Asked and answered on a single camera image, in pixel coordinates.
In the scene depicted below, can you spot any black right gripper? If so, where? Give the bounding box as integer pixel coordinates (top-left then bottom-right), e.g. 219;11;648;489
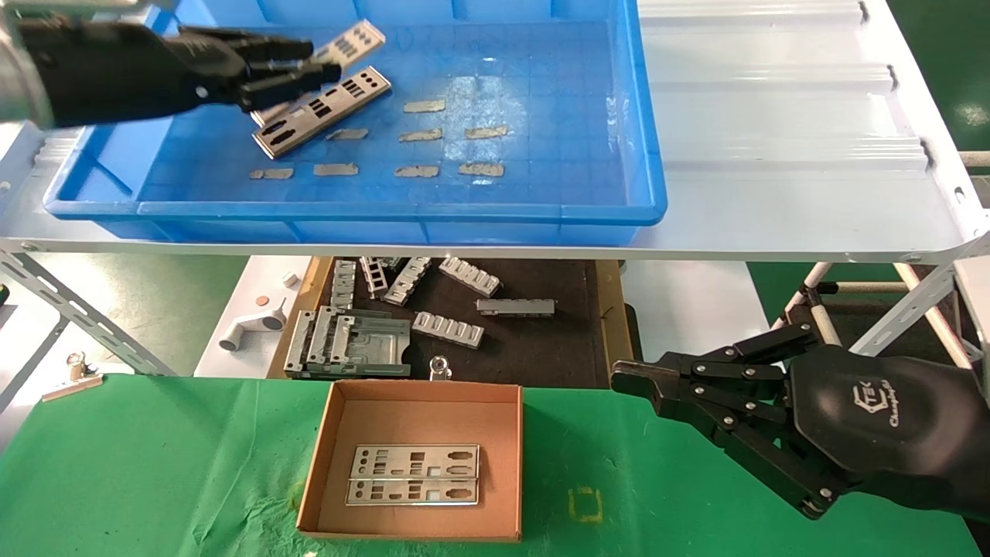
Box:
611;323;990;521

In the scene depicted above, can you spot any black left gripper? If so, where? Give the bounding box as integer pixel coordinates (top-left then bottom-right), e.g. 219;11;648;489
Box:
17;22;343;128

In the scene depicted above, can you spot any metal io shield plate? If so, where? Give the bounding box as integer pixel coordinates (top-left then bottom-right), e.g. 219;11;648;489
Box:
250;19;386;126
350;444;481;480
253;66;391;160
346;477;480;507

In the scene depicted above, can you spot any wooden framed black tray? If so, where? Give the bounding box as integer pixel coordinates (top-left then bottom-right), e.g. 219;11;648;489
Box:
267;258;637;388

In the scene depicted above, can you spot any blue plastic tray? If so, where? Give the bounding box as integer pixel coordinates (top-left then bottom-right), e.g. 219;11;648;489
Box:
44;0;667;247

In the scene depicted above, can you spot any cardboard box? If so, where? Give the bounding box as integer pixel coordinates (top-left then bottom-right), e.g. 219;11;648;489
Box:
296;379;524;542

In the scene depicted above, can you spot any black rack mat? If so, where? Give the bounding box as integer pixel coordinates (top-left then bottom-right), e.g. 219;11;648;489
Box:
831;294;968;368

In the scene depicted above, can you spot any long grey metal bar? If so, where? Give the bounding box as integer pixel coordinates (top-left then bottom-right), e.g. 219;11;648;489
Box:
475;298;557;318

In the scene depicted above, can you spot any white plastic pipe fitting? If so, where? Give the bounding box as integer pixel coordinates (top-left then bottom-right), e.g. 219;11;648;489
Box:
219;298;286;353

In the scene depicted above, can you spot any ribbed grey metal block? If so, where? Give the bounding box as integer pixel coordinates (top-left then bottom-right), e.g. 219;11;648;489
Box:
439;257;502;299
411;311;486;350

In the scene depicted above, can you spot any white metal shelf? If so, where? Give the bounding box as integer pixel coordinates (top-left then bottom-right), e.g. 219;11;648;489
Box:
0;0;990;261

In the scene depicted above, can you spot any large grey metal plate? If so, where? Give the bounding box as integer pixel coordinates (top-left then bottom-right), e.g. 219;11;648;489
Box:
309;309;412;380

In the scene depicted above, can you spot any green table cloth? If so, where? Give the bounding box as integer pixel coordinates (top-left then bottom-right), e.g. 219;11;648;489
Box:
0;374;985;557

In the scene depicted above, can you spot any white perforated shelf post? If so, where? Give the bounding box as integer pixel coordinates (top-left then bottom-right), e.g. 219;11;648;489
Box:
849;259;977;358
0;249;177;378

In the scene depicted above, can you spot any grey metal slotted bracket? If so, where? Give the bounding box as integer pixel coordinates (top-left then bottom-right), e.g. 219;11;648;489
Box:
384;258;433;307
359;258;389;301
284;307;340;371
330;259;358;310

